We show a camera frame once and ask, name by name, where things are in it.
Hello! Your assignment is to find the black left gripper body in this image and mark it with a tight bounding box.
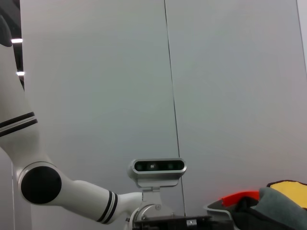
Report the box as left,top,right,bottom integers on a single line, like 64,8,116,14
133,215,213,230

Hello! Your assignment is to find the yellow towel black edge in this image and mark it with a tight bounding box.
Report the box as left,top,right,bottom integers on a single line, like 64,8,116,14
266,181,307,209

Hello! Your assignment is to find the grey perforated storage box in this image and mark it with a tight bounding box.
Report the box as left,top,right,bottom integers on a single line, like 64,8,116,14
203,200,238,230

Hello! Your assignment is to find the orange red towel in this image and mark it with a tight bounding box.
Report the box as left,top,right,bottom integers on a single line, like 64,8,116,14
220,190,261,207

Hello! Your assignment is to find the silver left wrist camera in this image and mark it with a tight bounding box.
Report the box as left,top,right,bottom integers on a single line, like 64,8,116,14
127,158,187,204

